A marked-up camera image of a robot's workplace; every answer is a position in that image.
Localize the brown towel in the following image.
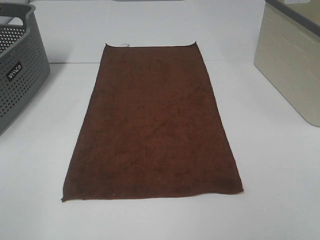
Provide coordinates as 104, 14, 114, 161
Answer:
62, 43, 244, 202

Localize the beige storage box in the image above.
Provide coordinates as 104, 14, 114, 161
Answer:
254, 0, 320, 126

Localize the grey perforated plastic basket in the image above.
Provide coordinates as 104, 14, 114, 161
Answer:
0, 2, 50, 132

